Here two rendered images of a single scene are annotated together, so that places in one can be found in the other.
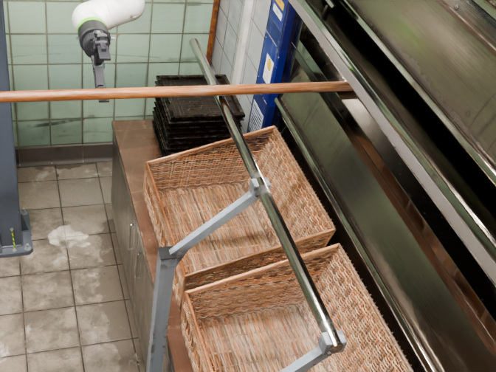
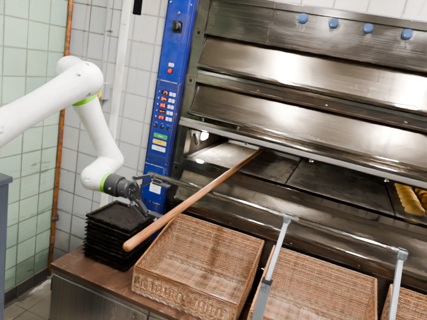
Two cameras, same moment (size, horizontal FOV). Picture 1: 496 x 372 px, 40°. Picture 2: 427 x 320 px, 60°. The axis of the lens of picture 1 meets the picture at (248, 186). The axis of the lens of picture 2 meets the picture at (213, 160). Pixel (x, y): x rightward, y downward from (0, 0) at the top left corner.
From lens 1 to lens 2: 1.55 m
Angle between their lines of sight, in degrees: 48
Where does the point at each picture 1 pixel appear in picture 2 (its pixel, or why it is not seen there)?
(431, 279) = (347, 227)
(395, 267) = (323, 234)
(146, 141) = (88, 263)
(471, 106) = (354, 141)
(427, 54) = (313, 129)
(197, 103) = (126, 219)
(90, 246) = not seen: outside the picture
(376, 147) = (282, 186)
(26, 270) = not seen: outside the picture
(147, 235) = (164, 309)
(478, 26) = (344, 109)
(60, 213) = not seen: outside the picture
